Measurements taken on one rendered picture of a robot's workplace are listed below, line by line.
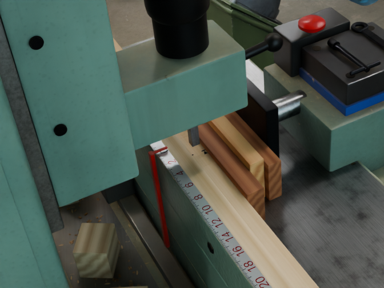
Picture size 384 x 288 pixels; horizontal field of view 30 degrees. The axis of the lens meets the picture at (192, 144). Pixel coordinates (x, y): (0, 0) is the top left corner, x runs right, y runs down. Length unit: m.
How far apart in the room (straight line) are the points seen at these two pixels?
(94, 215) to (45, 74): 0.38
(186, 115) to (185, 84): 0.04
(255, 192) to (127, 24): 2.20
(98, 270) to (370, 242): 0.31
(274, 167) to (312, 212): 0.06
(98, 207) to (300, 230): 0.30
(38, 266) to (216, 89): 0.23
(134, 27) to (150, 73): 2.18
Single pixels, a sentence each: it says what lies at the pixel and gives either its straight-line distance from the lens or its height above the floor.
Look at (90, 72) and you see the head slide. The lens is 0.58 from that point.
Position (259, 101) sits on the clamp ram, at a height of 1.00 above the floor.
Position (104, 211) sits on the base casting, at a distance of 0.92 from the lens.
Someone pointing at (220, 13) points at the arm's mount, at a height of 0.74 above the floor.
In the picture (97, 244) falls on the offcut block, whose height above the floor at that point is 0.84.
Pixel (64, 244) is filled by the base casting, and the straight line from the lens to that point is 0.90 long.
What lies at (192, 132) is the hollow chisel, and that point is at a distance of 0.75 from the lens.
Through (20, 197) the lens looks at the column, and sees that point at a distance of 0.57.
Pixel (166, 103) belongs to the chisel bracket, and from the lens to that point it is 0.67.
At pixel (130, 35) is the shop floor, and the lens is 2.80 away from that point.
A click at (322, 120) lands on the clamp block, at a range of 0.77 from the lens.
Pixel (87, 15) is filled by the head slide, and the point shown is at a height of 1.18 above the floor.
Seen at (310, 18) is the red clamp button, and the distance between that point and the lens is 0.81.
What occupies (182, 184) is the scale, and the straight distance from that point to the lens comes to 0.71.
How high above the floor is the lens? 1.44
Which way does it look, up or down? 40 degrees down
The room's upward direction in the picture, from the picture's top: 7 degrees counter-clockwise
